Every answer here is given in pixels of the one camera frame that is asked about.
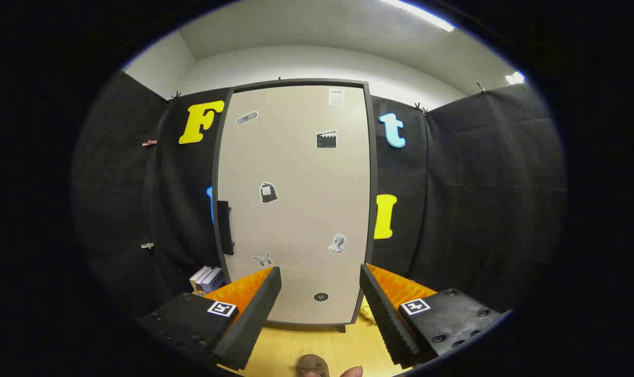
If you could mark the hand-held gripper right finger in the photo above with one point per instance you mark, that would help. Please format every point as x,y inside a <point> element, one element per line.
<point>385,319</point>

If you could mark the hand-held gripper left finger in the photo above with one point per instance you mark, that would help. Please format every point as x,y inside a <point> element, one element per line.
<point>254,319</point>

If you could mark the brown shoe with bow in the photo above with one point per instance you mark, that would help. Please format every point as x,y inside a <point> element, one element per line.
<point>312,365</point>

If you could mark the beige shoe cabinet door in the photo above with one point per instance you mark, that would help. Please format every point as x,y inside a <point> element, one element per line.
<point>296,209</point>

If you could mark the grey shoe cabinet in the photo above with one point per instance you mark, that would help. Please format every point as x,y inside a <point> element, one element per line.
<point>374,157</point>

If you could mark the pale yellow round object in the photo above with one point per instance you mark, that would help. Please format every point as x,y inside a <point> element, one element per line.
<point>368,313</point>

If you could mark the pale blue book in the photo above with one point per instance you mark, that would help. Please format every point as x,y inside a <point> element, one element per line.
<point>207,280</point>

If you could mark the white book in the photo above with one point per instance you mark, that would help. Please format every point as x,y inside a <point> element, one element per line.
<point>198,277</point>

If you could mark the black backdrop cloth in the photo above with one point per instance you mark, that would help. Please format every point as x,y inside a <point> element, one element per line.
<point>479,199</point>

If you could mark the small ceiling light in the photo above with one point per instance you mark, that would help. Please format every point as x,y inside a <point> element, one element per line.
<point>514,78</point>

